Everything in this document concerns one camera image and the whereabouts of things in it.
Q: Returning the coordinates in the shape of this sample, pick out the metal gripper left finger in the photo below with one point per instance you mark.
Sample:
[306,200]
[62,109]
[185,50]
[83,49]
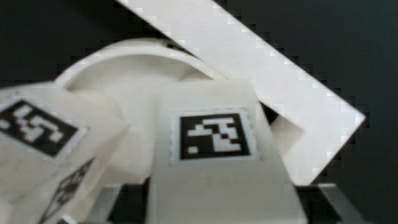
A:
[103,205]

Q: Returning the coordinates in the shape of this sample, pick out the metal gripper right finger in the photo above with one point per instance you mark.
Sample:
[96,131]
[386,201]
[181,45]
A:
[341,205]

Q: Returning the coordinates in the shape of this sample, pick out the white stool leg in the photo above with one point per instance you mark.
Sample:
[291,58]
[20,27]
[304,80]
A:
[59,136]
[219,180]

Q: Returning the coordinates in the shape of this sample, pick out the white right fence rail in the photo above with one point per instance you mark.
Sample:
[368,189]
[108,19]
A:
[318,119]

